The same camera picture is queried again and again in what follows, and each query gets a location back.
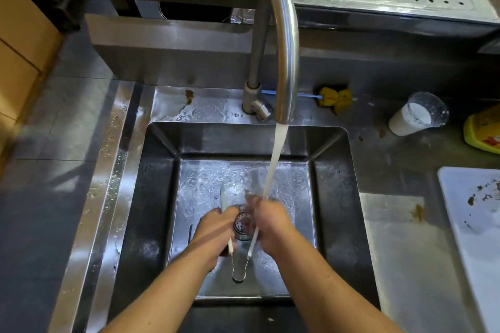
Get person's right hand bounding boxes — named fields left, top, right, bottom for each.
left=245, top=194, right=297, bottom=259

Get person's left hand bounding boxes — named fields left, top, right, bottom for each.
left=187, top=206, right=241, bottom=267

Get white-tipped metal tongs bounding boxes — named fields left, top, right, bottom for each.
left=220, top=180, right=270, bottom=284

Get stainless steel sink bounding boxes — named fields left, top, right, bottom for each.
left=107, top=121, right=382, bottom=322

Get white plastic tray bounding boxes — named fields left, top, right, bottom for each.
left=437, top=166, right=500, bottom=333

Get person's left forearm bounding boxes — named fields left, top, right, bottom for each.
left=99, top=242, right=223, bottom=333

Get person's right forearm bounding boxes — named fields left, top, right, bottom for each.
left=273, top=242, right=403, bottom=333

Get clear cup with white liquid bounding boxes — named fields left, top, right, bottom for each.
left=388, top=91, right=450, bottom=137

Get curved steel faucet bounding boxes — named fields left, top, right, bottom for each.
left=242, top=0, right=301, bottom=125

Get yellow detergent bottle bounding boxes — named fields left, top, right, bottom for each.
left=463, top=104, right=500, bottom=155

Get light wooden cabinet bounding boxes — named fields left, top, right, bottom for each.
left=0, top=0, right=65, bottom=173

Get yellow sponge brush, blue handle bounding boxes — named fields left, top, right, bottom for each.
left=260, top=86, right=353, bottom=116

